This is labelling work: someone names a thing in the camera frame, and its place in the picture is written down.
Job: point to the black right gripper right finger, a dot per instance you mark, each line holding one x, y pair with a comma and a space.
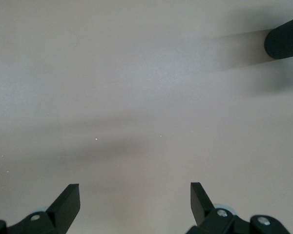
200, 207

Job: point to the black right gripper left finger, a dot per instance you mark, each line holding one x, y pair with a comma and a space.
63, 207

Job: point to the black ribbed pole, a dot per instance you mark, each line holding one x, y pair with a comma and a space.
285, 40

